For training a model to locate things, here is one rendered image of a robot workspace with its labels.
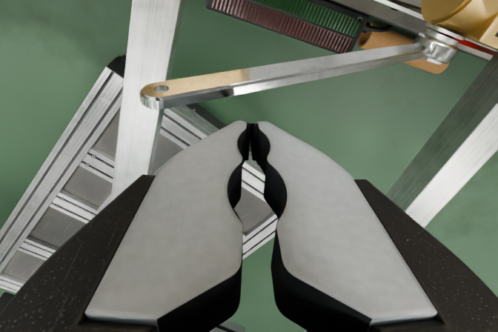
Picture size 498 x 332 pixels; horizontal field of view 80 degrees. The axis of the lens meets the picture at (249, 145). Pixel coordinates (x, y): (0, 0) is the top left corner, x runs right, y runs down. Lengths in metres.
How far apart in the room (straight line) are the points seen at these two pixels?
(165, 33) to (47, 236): 1.34
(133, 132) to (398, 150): 1.27
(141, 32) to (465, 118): 0.24
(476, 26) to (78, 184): 1.18
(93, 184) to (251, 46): 0.74
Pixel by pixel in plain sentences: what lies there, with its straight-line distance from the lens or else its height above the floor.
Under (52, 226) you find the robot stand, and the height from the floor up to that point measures 0.21.
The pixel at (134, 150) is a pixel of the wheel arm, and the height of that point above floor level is 0.82.
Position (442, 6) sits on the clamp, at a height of 0.85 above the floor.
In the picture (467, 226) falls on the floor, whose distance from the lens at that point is 1.99.
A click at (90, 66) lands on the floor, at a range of 1.22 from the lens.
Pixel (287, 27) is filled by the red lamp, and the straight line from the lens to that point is 0.35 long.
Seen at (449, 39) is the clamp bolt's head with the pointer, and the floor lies 0.86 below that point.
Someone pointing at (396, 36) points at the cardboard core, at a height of 0.07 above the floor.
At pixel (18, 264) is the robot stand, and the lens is 1.73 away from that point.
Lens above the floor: 1.04
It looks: 56 degrees down
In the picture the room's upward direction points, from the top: 177 degrees clockwise
